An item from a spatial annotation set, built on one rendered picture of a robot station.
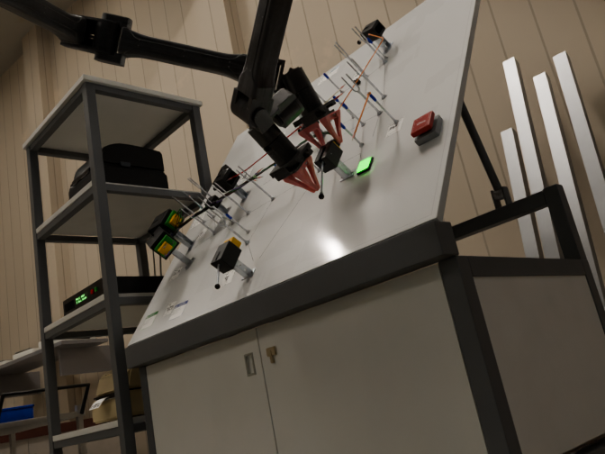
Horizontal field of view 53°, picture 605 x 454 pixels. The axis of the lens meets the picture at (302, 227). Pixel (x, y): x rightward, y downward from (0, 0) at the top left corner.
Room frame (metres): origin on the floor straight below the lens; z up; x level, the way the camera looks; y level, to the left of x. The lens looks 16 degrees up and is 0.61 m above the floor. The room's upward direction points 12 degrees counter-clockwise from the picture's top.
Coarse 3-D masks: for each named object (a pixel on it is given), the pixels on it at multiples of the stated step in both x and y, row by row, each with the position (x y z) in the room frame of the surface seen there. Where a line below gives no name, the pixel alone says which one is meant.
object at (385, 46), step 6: (372, 24) 1.58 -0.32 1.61; (378, 24) 1.59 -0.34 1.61; (366, 30) 1.59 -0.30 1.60; (372, 30) 1.58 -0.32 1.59; (378, 30) 1.61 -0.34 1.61; (384, 30) 1.60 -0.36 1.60; (366, 36) 1.61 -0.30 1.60; (372, 36) 1.60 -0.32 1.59; (360, 42) 1.67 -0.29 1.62; (378, 42) 1.63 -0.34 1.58; (384, 42) 1.64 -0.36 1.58; (390, 42) 1.65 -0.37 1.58; (384, 48) 1.64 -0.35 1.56
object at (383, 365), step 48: (384, 288) 1.21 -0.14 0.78; (432, 288) 1.13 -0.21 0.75; (288, 336) 1.42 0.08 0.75; (336, 336) 1.32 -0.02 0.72; (384, 336) 1.23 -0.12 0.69; (432, 336) 1.15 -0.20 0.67; (288, 384) 1.44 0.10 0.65; (336, 384) 1.34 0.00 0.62; (384, 384) 1.24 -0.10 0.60; (432, 384) 1.17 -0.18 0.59; (288, 432) 1.46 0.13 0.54; (336, 432) 1.36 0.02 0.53; (384, 432) 1.26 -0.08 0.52; (432, 432) 1.19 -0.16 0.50; (480, 432) 1.12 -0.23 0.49
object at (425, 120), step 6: (426, 114) 1.20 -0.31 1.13; (432, 114) 1.19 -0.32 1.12; (414, 120) 1.23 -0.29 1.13; (420, 120) 1.21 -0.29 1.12; (426, 120) 1.19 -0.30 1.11; (432, 120) 1.19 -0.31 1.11; (414, 126) 1.21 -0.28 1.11; (420, 126) 1.19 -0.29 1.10; (426, 126) 1.18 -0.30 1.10; (414, 132) 1.20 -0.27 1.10; (420, 132) 1.20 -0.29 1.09
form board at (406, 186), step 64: (448, 0) 1.51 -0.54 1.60; (384, 64) 1.60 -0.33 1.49; (448, 64) 1.32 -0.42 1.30; (384, 128) 1.39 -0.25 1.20; (448, 128) 1.18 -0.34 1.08; (256, 192) 1.80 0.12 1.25; (320, 192) 1.47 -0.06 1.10; (384, 192) 1.24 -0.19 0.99; (192, 256) 1.90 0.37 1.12; (256, 256) 1.54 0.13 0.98; (320, 256) 1.30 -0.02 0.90; (192, 320) 1.63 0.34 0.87
